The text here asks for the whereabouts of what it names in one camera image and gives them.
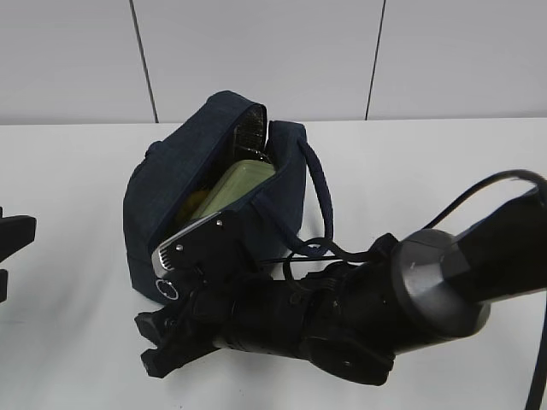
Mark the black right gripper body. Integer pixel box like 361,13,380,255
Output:
134,294,239,378

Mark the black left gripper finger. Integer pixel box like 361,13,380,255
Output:
1,208,37,262

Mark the yellow pear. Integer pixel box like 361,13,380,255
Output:
176,190,208,224

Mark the navy blue lunch bag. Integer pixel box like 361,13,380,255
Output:
123,91,334,305

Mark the green lidded glass container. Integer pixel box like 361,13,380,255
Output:
191,160,275,220

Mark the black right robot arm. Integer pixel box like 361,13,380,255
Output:
135,170,546,385

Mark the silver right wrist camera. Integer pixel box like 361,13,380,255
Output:
151,211,246,279

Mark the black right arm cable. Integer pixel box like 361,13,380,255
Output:
264,169,547,410

